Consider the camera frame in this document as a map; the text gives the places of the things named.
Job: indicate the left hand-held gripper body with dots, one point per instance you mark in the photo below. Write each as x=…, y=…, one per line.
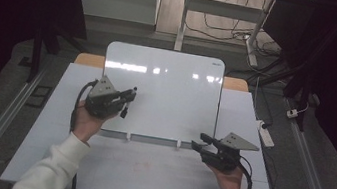
x=102, y=98

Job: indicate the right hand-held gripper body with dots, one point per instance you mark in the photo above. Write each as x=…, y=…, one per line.
x=228, y=152

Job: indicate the black whiteboard marker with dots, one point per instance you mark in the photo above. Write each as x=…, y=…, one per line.
x=126, y=110

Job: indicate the white whiteboard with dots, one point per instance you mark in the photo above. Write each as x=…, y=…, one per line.
x=172, y=101

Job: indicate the person's right hand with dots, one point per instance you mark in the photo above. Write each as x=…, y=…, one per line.
x=227, y=181

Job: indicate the person's left hand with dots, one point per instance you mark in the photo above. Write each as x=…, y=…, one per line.
x=84, y=124

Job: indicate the white whiteboard stand foot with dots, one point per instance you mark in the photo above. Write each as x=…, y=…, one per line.
x=178, y=144
x=128, y=136

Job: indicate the white power strip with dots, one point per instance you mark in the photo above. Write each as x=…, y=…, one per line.
x=265, y=134

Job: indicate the small white plug adapter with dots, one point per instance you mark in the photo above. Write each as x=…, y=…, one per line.
x=292, y=113

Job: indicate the black metal stand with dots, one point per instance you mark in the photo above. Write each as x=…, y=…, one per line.
x=45, y=46

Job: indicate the white desk frame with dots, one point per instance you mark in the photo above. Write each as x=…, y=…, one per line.
x=223, y=9

